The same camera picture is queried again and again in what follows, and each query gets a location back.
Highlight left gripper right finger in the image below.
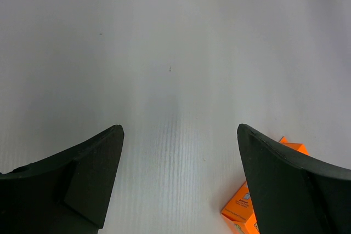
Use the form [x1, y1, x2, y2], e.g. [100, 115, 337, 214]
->
[237, 124, 350, 233]

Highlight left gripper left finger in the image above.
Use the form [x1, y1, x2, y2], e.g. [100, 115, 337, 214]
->
[1, 125, 124, 233]

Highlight orange scrub box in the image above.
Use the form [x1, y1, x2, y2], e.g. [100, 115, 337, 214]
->
[222, 134, 318, 233]

